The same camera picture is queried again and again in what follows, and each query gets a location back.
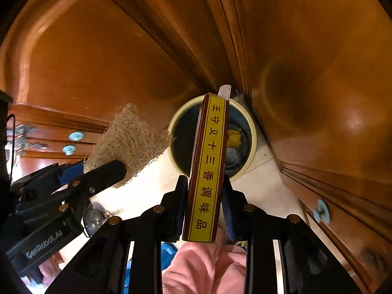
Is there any grey sneaker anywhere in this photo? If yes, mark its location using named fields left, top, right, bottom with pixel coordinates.
left=82, top=202, right=113, bottom=239

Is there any ornate metal drawer handle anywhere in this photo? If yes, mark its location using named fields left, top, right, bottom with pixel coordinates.
left=7, top=124, right=48, bottom=152

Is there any yellow brown seasoning box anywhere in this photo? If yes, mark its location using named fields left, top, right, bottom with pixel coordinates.
left=182, top=85, right=231, bottom=243

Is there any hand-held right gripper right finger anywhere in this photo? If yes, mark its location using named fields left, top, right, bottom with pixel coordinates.
left=222, top=174, right=363, bottom=294

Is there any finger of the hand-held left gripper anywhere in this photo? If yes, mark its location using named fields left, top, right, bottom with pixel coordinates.
left=50, top=159, right=127, bottom=218
left=11, top=162, right=85, bottom=199

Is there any blue object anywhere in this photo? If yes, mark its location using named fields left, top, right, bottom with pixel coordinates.
left=162, top=241, right=177, bottom=262

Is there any person's left forearm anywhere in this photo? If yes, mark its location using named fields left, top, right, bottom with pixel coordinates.
left=38, top=245, right=65, bottom=285

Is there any beige loofah sponge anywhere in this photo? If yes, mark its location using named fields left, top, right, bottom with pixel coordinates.
left=83, top=102, right=173, bottom=189

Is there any wooden drawer unit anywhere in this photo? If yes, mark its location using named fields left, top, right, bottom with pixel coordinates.
left=9, top=104, right=109, bottom=166

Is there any clear plastic bag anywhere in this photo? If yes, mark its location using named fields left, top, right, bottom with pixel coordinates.
left=226, top=147, right=245, bottom=169

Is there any round cream trash bin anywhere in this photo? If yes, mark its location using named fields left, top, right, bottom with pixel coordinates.
left=168, top=95, right=258, bottom=183

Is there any yellow plastic bag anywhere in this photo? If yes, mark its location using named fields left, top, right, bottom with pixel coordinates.
left=226, top=129, right=242, bottom=147

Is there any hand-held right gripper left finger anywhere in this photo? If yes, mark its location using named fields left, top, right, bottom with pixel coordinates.
left=46, top=174, right=189, bottom=294

